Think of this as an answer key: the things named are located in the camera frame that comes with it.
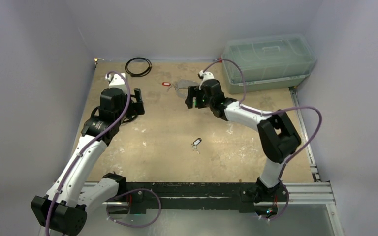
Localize translucent green storage box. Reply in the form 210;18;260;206
221;34;317;94

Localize black coiled cable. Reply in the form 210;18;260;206
125;57;153;78
90;106;137;124

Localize black coiled cable far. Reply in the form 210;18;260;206
125;57;153;78

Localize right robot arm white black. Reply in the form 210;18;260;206
185;79;302;203

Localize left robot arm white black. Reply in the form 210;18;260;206
31;88;145;236

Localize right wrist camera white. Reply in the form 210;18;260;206
198;70;215;81

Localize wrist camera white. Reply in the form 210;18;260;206
105;73;127;91
198;70;215;81

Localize aluminium frame rail right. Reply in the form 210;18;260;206
289;87;321;182

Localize black coiled cable near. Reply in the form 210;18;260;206
90;106;137;124

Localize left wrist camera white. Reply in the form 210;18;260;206
105;73;127;91

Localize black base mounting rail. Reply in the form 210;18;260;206
109;182;288;214

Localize keys with black tag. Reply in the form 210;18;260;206
191;138;202;154

